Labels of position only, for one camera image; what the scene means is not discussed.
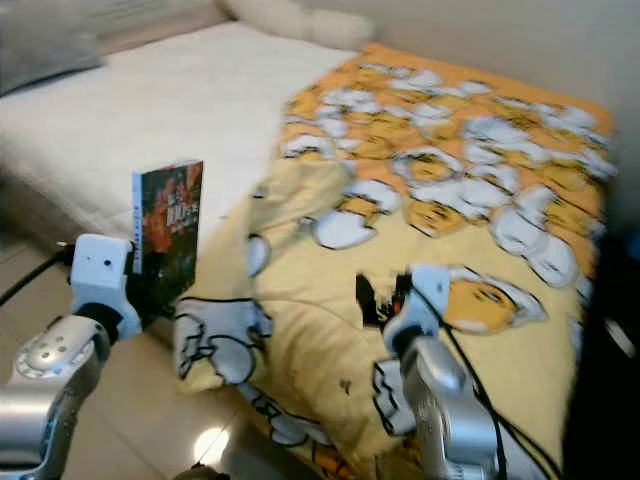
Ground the dark cover paperback book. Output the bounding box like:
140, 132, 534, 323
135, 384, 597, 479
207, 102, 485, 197
130, 158, 204, 321

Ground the cream long bolster pillow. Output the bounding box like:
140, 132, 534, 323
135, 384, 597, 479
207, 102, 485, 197
218, 0, 369, 51

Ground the white quilted mattress pad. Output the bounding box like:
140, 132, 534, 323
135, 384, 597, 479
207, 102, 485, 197
0, 20, 361, 251

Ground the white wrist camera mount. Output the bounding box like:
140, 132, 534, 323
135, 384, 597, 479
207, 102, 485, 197
382, 263, 451, 356
70, 233, 146, 341

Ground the dark robot foot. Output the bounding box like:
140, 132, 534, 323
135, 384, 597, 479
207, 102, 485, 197
175, 462, 231, 480

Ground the yellow cartoon print blanket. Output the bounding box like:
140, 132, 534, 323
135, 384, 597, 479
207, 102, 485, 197
170, 40, 616, 480

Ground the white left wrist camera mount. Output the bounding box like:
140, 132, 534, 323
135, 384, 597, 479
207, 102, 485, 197
70, 233, 146, 341

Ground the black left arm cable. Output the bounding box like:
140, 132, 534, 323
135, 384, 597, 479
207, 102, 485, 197
0, 245, 76, 306

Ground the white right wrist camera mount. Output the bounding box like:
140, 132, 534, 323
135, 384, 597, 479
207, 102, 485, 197
382, 263, 451, 356

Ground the grey quilted mattress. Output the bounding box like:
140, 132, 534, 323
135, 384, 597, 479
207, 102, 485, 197
0, 150, 136, 266

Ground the grey embroidered pillow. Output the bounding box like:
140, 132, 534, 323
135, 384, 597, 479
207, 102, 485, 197
0, 10, 106, 98

